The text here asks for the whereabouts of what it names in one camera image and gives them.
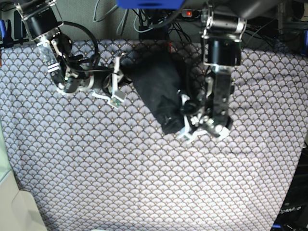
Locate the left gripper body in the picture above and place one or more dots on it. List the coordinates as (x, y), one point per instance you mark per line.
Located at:
(200, 119)

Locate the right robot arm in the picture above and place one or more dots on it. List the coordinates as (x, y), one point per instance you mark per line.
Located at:
(55, 47)

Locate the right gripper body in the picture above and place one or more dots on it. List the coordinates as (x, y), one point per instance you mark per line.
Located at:
(72, 81)

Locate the black OpenArm base box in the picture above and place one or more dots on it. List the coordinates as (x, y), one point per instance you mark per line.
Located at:
(293, 215)

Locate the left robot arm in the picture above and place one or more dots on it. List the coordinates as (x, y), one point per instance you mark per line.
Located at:
(223, 24)

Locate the black power strip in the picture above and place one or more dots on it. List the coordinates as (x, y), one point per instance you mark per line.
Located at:
(190, 13)

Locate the fan-patterned table cloth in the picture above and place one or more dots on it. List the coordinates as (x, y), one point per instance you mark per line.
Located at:
(89, 166)

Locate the beige plastic bin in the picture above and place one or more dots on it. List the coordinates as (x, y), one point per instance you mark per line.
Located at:
(18, 209)

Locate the dark grey T-shirt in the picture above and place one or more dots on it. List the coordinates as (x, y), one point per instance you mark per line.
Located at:
(157, 72)

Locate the blue box at top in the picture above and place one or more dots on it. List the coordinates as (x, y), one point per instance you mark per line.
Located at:
(150, 4)

